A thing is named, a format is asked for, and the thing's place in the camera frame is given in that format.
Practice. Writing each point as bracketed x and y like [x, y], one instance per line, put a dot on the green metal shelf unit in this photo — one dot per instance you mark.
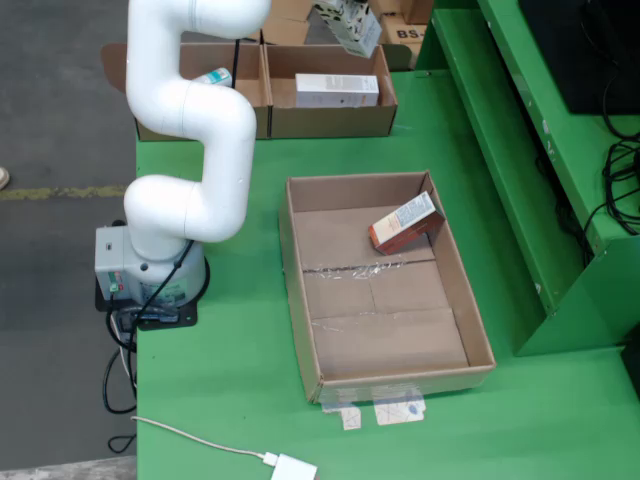
[500, 150]

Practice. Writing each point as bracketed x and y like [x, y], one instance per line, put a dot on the cardboard carton BS print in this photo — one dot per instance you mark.
[400, 32]

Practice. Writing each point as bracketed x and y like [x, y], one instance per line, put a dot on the white teal tube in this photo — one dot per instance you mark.
[217, 76]

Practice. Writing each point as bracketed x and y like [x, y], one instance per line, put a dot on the black mounting plate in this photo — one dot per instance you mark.
[170, 322]

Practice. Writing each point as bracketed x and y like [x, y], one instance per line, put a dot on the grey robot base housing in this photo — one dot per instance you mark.
[107, 260]

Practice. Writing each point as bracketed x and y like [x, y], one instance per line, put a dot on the white adapter block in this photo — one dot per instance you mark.
[295, 470]

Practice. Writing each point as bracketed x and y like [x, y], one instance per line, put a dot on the white label blue logo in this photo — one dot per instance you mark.
[400, 412]

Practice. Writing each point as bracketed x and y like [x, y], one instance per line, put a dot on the open brown cardboard box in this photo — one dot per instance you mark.
[330, 122]
[210, 55]

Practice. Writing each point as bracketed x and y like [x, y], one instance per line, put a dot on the plain stacked cardboard carton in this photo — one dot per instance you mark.
[405, 10]

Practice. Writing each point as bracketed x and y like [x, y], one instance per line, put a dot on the small white paper label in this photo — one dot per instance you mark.
[351, 419]

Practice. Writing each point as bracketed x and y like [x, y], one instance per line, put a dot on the black monitor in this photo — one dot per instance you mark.
[590, 50]

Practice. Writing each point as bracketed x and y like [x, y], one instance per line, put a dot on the plain closed cardboard carton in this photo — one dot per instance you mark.
[285, 30]

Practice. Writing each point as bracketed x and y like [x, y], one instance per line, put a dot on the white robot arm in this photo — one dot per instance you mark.
[215, 125]

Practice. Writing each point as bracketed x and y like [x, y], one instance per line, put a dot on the white shoe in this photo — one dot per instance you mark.
[4, 179]

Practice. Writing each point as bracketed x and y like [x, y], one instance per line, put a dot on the large shallow cardboard tray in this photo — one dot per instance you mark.
[390, 340]

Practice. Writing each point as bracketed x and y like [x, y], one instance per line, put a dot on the cow print hand cream box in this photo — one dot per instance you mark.
[357, 35]

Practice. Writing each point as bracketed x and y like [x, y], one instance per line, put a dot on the long white carton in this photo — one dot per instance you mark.
[335, 90]

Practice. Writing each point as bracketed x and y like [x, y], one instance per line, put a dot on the reddish brown cosmetic box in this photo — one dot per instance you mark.
[405, 230]

